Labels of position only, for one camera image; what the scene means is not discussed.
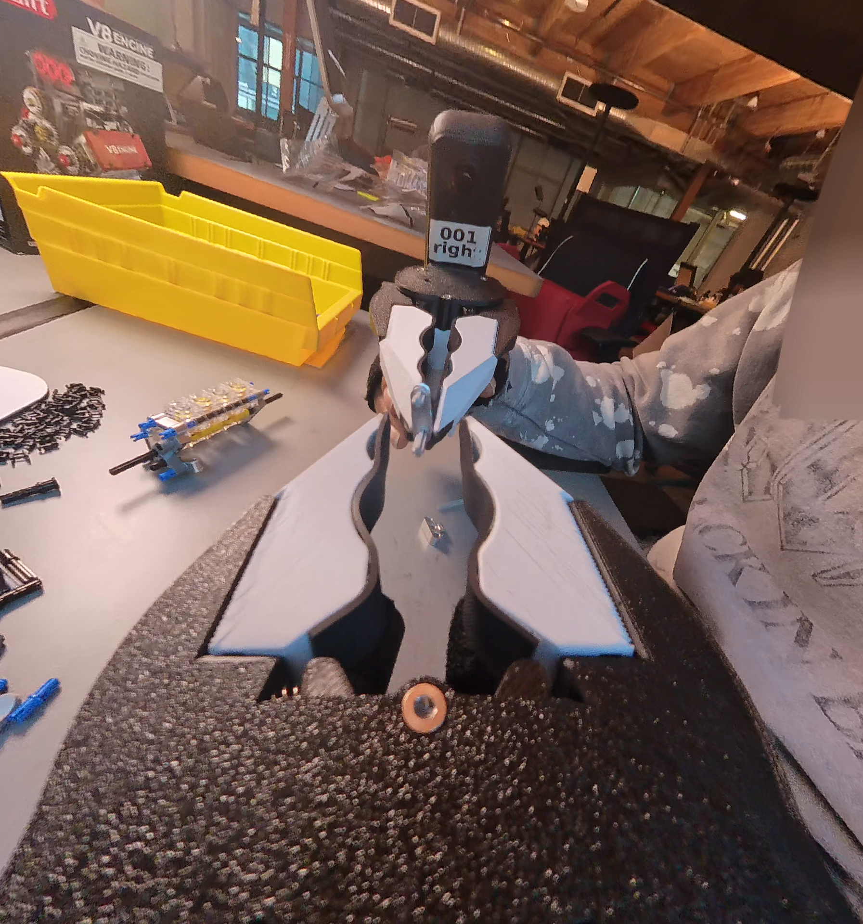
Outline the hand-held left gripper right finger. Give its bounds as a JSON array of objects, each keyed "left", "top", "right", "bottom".
[{"left": 459, "top": 419, "right": 636, "bottom": 661}]

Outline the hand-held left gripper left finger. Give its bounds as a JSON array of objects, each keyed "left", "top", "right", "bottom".
[{"left": 206, "top": 416, "right": 395, "bottom": 661}]

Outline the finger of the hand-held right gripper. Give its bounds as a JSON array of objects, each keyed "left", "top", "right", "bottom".
[
  {"left": 430, "top": 312, "right": 499, "bottom": 433},
  {"left": 378, "top": 305, "right": 432, "bottom": 430}
]

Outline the grey desk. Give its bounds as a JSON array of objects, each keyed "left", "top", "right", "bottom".
[{"left": 0, "top": 238, "right": 649, "bottom": 903}]

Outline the person's right hand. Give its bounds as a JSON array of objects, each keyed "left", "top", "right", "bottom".
[{"left": 374, "top": 383, "right": 414, "bottom": 450}]

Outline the red chair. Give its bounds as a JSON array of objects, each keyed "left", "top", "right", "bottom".
[{"left": 500, "top": 242, "right": 632, "bottom": 362}]

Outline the pile of clear plastic bags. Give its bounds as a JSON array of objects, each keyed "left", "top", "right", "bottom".
[{"left": 280, "top": 133, "right": 436, "bottom": 219}]

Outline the clear toy engine block assembly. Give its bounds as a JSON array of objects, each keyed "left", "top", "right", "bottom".
[{"left": 108, "top": 377, "right": 285, "bottom": 479}]

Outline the wooden workbench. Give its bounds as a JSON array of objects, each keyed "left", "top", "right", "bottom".
[{"left": 164, "top": 130, "right": 545, "bottom": 298}]

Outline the long yellow plastic bin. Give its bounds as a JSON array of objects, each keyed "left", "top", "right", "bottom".
[{"left": 0, "top": 171, "right": 365, "bottom": 369}]

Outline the black toy pin connector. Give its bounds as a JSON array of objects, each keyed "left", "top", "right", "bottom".
[{"left": 0, "top": 477, "right": 63, "bottom": 505}]

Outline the pile of small black links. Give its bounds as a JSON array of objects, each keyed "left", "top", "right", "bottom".
[{"left": 0, "top": 384, "right": 107, "bottom": 492}]

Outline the black toy engine box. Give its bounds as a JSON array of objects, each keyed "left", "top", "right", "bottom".
[{"left": 0, "top": 0, "right": 170, "bottom": 255}]

